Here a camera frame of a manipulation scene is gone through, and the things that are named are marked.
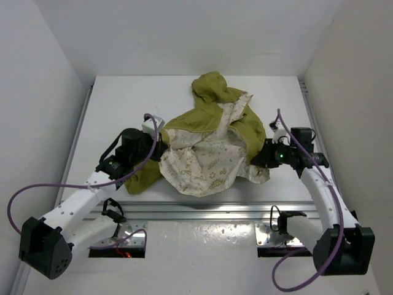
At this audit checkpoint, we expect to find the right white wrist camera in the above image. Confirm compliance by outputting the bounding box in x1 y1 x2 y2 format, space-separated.
269 121 287 144

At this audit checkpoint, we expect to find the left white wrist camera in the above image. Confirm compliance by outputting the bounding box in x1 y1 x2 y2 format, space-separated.
142 113 165 137

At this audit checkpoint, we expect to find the white front cover panel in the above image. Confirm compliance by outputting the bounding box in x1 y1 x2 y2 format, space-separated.
23 219 381 295

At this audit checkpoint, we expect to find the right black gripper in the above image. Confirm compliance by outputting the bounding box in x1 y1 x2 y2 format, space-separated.
251 139 295 169

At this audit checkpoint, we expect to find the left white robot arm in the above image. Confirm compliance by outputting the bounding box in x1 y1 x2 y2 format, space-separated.
18 127 168 280

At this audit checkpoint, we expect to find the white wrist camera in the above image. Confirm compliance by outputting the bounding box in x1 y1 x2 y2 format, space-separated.
142 113 165 137
269 121 287 144

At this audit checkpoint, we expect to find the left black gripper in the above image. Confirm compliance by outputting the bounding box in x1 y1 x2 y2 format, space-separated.
130 130 167 165

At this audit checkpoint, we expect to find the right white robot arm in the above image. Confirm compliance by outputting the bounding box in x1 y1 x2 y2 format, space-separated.
251 123 375 276

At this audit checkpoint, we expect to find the olive green hooded jacket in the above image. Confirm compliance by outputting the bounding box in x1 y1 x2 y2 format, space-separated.
125 71 270 197

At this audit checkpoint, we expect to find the aluminium frame rail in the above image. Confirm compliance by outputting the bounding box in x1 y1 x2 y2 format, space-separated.
116 201 320 221

